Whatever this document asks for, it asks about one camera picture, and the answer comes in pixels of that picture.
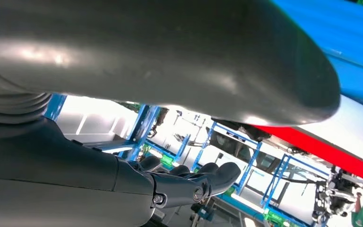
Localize blue metal shelf rack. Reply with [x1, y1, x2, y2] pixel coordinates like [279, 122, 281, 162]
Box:
[272, 0, 363, 108]
[260, 153, 330, 227]
[190, 121, 263, 201]
[45, 94, 170, 162]

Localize red barrier belt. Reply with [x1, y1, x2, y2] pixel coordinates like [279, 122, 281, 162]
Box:
[252, 124, 363, 189]

